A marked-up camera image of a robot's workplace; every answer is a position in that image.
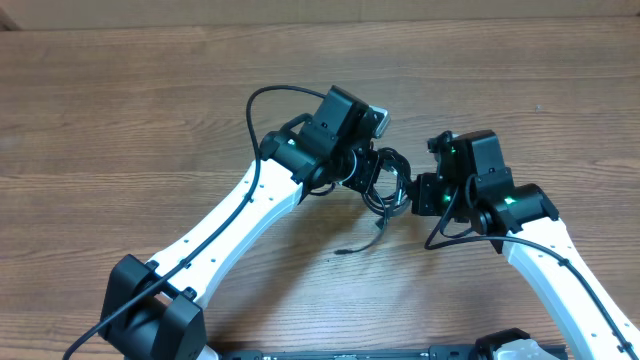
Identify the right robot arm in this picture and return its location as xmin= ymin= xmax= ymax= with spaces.
xmin=410 ymin=130 xmax=639 ymax=359

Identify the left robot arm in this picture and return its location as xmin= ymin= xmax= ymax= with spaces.
xmin=94 ymin=86 xmax=390 ymax=359

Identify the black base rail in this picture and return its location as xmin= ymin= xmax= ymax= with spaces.
xmin=214 ymin=344 xmax=569 ymax=360

